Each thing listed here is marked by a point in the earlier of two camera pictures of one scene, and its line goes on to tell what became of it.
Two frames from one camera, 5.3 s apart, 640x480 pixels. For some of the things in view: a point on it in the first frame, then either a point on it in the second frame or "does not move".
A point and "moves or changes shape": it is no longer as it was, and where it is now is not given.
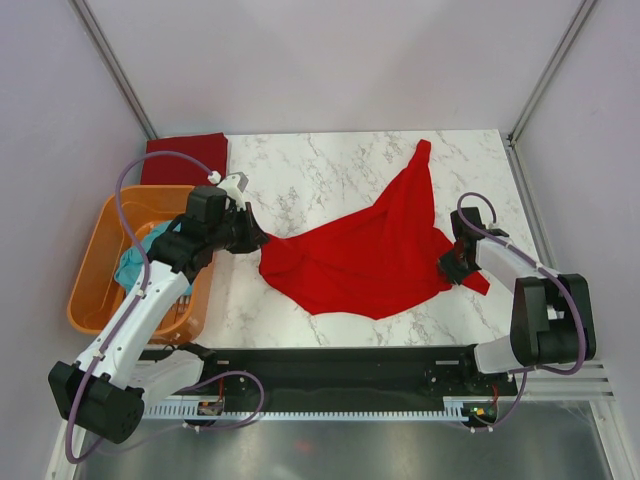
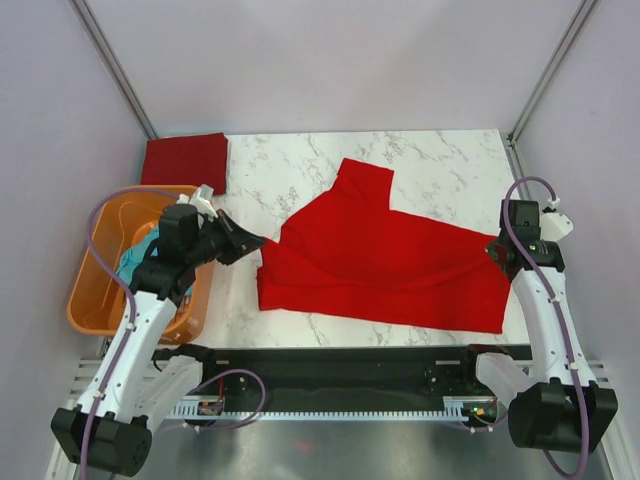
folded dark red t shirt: (209, 150) does not move
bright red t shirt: (381, 262) moves or changes shape
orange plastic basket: (94, 293) does not move
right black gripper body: (456, 268) to (493, 249)
